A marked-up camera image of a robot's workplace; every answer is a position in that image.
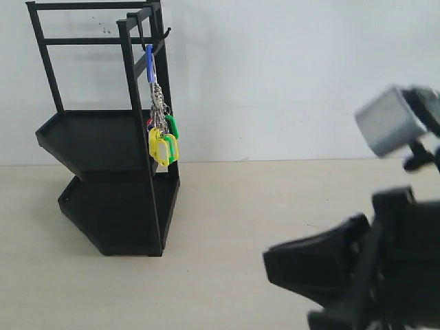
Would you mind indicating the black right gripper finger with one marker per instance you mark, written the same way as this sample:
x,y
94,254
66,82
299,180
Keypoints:
x,y
318,267

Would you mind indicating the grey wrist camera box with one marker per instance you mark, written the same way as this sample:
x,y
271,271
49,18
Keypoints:
x,y
398,117

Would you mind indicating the black two-tier corner rack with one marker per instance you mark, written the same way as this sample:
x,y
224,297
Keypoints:
x,y
120,198

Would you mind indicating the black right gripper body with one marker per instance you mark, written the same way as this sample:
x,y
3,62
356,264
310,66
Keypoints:
x,y
396,281

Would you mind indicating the colourful key tag bunch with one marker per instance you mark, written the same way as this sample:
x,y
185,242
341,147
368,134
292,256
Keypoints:
x,y
161,127

